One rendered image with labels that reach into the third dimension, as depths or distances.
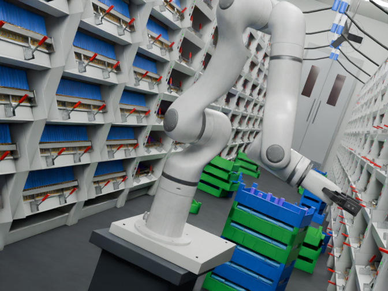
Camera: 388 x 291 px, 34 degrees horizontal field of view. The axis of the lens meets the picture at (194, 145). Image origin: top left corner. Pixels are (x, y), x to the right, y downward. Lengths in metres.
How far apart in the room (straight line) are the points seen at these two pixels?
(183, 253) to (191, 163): 0.28
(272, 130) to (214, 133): 0.37
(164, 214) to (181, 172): 0.14
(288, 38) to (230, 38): 0.20
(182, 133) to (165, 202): 0.23
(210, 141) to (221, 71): 0.23
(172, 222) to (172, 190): 0.10
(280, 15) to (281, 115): 0.28
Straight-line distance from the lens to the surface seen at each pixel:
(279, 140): 1.58
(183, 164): 1.91
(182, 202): 1.94
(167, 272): 1.86
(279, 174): 1.66
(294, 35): 1.70
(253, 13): 1.81
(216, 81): 1.86
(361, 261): 2.74
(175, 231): 1.97
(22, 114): 2.14
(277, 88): 1.67
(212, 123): 1.91
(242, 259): 2.67
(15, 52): 1.98
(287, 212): 2.60
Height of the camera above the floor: 0.80
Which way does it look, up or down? 5 degrees down
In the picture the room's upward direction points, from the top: 20 degrees clockwise
